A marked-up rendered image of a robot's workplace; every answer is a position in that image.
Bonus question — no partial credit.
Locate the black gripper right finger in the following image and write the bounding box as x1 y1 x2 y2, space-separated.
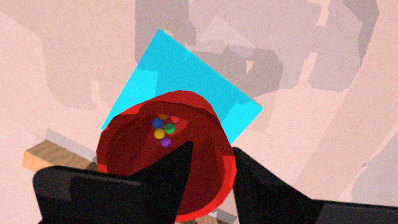
232 147 398 224

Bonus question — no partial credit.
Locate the purple marble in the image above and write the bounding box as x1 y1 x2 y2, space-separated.
160 137 171 148

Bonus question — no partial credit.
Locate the red cup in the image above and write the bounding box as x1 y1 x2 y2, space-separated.
96 90 237 222

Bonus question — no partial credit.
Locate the green marble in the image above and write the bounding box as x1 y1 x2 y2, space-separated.
164 123 176 134

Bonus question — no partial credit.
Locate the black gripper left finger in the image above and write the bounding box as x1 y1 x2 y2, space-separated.
32 141 193 224

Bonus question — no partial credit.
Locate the blue marble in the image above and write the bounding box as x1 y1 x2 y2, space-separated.
152 118 164 129

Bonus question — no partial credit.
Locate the yellow marble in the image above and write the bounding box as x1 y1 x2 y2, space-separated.
154 128 165 139

